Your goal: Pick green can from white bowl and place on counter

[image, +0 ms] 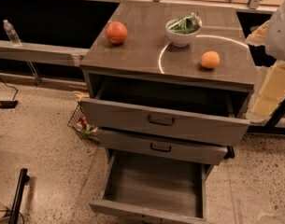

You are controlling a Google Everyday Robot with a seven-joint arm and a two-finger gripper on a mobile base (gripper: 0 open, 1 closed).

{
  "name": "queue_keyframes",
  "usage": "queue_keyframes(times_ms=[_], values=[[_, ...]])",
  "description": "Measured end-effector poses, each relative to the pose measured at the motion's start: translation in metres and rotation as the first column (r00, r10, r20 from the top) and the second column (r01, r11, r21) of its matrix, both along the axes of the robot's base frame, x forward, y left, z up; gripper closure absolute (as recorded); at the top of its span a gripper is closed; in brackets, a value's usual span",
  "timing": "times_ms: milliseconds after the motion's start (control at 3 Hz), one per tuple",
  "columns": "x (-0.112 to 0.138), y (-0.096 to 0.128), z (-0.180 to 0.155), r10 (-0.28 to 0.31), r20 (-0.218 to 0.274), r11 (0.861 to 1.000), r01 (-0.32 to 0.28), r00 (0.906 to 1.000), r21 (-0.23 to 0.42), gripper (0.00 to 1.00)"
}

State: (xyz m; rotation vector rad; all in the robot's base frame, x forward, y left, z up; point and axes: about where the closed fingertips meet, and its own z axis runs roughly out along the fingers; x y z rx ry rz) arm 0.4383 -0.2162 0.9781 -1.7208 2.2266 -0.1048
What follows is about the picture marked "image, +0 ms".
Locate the white ceramic bowl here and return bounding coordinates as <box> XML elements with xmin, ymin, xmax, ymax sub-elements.
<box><xmin>165</xmin><ymin>20</ymin><xmax>200</xmax><ymax>47</ymax></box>

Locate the clear plastic water bottle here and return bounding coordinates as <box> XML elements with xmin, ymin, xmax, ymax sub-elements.
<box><xmin>3</xmin><ymin>20</ymin><xmax>21</xmax><ymax>47</ymax></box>

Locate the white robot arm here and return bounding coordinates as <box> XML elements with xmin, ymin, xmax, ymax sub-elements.
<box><xmin>246</xmin><ymin>1</ymin><xmax>285</xmax><ymax>118</ymax></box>

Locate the black power adapter with cable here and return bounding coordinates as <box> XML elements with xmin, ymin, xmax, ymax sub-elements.
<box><xmin>0</xmin><ymin>78</ymin><xmax>19</xmax><ymax>109</ymax></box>

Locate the grey drawer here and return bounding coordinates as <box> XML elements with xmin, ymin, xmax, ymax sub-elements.
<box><xmin>90</xmin><ymin>151</ymin><xmax>207</xmax><ymax>224</ymax></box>
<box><xmin>81</xmin><ymin>77</ymin><xmax>249</xmax><ymax>146</ymax></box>
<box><xmin>97</xmin><ymin>129</ymin><xmax>227</xmax><ymax>165</ymax></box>

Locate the top grey drawer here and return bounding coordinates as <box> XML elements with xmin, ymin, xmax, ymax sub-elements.
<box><xmin>81</xmin><ymin>77</ymin><xmax>249</xmax><ymax>146</ymax></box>

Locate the bottom grey drawer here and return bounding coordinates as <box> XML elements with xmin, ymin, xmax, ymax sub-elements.
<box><xmin>90</xmin><ymin>151</ymin><xmax>207</xmax><ymax>224</ymax></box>

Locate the orange fruit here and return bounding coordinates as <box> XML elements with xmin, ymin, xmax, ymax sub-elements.
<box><xmin>201</xmin><ymin>51</ymin><xmax>220</xmax><ymax>69</ymax></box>

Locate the grey metal shelf rail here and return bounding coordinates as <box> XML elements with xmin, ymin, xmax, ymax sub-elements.
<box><xmin>0</xmin><ymin>40</ymin><xmax>88</xmax><ymax>66</ymax></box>

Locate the red apple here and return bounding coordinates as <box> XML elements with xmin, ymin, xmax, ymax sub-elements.
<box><xmin>106</xmin><ymin>21</ymin><xmax>128</xmax><ymax>45</ymax></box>

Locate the wire basket with items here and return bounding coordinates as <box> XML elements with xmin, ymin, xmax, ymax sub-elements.
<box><xmin>67</xmin><ymin>105</ymin><xmax>98</xmax><ymax>142</ymax></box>

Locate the grey drawer cabinet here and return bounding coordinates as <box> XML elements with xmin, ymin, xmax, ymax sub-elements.
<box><xmin>79</xmin><ymin>0</ymin><xmax>258</xmax><ymax>224</ymax></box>

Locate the middle grey drawer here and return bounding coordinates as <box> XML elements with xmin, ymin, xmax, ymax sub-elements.
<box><xmin>97</xmin><ymin>129</ymin><xmax>227</xmax><ymax>165</ymax></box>

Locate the black metal stand leg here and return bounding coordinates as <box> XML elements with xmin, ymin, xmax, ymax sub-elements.
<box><xmin>8</xmin><ymin>168</ymin><xmax>30</xmax><ymax>224</ymax></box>

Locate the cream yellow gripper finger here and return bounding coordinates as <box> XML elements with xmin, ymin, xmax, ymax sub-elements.
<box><xmin>251</xmin><ymin>61</ymin><xmax>285</xmax><ymax>118</ymax></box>

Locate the crushed green can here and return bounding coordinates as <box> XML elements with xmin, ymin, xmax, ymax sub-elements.
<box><xmin>167</xmin><ymin>12</ymin><xmax>202</xmax><ymax>35</ymax></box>

